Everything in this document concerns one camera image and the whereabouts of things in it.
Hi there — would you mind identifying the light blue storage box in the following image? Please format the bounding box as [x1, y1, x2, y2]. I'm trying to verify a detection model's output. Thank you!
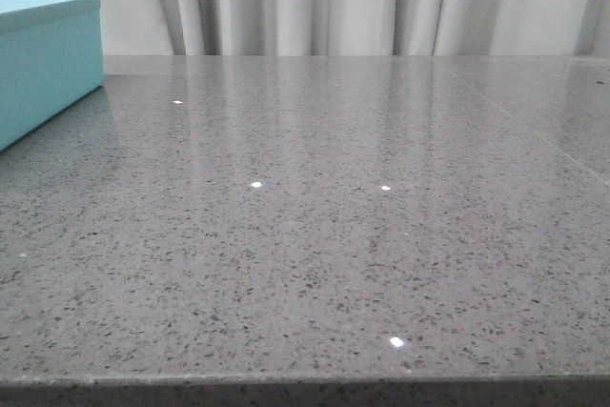
[1, 0, 105, 149]

